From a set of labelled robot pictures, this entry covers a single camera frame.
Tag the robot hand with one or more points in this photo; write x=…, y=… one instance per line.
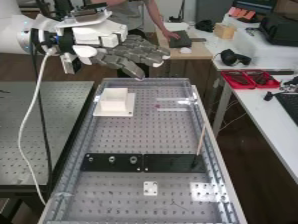
x=107, y=40

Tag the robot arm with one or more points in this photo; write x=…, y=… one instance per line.
x=18, y=33

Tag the small red circuit board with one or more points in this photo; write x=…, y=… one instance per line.
x=156, y=106

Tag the person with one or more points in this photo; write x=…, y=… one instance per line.
x=134, y=13

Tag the white mouse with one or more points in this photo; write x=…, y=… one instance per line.
x=186, y=50

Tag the small white box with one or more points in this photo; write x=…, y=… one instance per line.
x=115, y=101

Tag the wooden desk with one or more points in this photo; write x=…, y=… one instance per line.
x=200, y=50

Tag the clear box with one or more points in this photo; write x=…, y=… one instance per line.
x=214, y=156
x=194, y=100

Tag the cardboard box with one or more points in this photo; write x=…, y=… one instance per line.
x=224, y=31

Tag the black headphones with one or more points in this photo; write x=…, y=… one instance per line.
x=232, y=57

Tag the red tray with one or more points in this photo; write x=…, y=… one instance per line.
x=239, y=80
x=265, y=78

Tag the small metal nut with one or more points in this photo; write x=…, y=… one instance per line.
x=112, y=159

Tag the silver metal bearing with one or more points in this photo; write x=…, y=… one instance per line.
x=134, y=160

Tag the white desk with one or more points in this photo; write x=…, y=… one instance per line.
x=271, y=56
x=267, y=126

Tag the thin stick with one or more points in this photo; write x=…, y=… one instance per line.
x=200, y=143

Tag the large black case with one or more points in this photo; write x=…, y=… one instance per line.
x=280, y=30

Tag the black plate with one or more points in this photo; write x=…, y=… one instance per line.
x=174, y=163

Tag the small white bracket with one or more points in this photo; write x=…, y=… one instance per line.
x=151, y=188

